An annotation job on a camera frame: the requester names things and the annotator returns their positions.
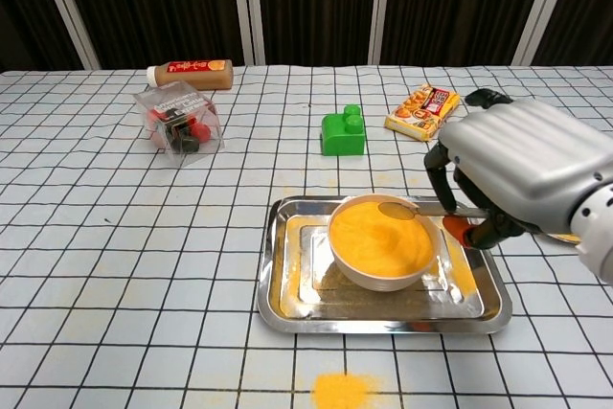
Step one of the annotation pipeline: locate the white grid-patterned tablecloth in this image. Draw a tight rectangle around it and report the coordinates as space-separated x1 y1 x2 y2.
0 63 613 409

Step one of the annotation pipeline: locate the spilled yellow powder pile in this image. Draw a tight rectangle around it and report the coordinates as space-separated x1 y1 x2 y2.
309 371 384 409

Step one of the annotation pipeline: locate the green toy building block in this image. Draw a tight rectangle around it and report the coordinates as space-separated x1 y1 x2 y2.
320 104 368 157

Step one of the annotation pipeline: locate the clear box of capsules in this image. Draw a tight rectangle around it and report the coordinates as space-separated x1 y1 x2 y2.
133 80 226 169

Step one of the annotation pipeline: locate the small metal spoon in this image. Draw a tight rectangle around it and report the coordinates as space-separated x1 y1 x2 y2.
376 201 489 221

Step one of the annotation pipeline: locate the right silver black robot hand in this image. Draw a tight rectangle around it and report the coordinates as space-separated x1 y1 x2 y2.
423 88 613 250

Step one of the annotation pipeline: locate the brown drink bottle red label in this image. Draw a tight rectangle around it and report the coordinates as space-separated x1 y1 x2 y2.
146 58 235 91

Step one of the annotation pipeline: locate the yellow snack box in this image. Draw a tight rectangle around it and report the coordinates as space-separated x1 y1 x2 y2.
384 82 462 143

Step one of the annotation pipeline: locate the rectangular steel tray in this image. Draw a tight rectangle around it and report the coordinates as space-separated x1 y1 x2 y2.
257 195 513 335

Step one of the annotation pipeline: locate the bowl of yellow powder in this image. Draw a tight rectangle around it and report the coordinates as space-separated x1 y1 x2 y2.
327 193 442 293

